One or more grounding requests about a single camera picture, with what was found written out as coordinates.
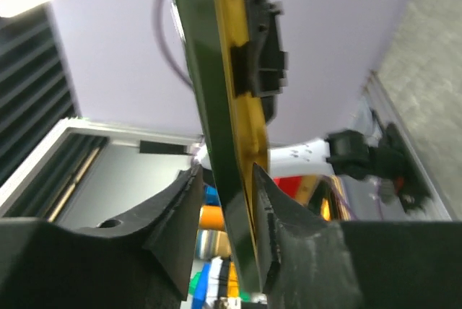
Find aluminium mounting rail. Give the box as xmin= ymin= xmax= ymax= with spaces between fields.
xmin=363 ymin=70 xmax=457 ymax=221

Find gold tin lid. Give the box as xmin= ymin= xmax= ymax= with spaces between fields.
xmin=175 ymin=0 xmax=268 ymax=292

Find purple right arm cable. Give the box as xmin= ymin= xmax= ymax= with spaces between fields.
xmin=153 ymin=0 xmax=194 ymax=92

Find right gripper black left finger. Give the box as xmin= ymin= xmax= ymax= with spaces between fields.
xmin=1 ymin=167 xmax=203 ymax=308

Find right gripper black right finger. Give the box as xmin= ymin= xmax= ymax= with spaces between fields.
xmin=253 ymin=165 xmax=461 ymax=308

